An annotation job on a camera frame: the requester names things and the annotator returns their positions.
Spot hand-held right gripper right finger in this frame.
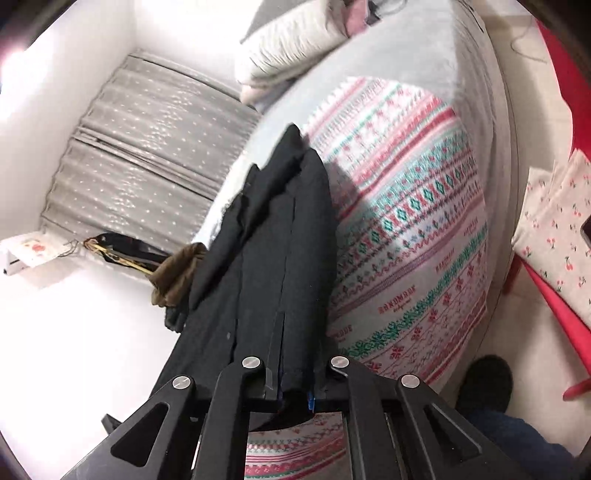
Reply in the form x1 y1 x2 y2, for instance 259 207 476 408
305 355 580 480

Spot dark hanging clothes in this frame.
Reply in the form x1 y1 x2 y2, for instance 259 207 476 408
83 233 164 278

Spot cherry print cloth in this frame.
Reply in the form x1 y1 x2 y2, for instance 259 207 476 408
510 150 591 308

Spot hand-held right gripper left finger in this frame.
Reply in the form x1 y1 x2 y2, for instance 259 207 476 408
60 355 283 480

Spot grey bed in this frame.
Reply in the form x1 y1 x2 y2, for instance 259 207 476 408
191 0 522 361

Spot person's black slipper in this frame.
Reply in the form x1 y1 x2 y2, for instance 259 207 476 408
455 354 513 416

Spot dusty pink pillow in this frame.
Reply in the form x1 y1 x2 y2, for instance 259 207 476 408
344 0 370 35

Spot patterned pink green blanket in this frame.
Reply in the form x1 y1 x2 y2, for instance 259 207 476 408
245 76 490 480

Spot pale pink pillow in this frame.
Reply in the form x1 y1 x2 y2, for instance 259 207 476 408
240 83 273 104

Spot person's leg in blue trousers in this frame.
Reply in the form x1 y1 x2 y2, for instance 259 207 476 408
462 408 578 480

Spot black coat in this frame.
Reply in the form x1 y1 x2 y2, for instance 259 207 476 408
152 122 340 432

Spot grey dotted curtain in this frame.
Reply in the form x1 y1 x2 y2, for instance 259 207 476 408
39 51 262 259

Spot red plastic chair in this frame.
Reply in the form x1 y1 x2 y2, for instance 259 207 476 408
501 18 591 402

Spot brown folded garment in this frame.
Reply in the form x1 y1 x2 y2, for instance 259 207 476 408
150 242 208 308

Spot white floral printed box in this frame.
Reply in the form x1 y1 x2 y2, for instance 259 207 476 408
0 233 63 278

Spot dark grey folded garment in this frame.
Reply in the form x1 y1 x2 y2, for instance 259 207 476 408
164 300 190 333

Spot light grey folded duvet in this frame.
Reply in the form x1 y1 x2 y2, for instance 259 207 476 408
235 0 358 90

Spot thin floor cable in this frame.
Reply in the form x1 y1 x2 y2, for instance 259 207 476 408
508 23 550 61

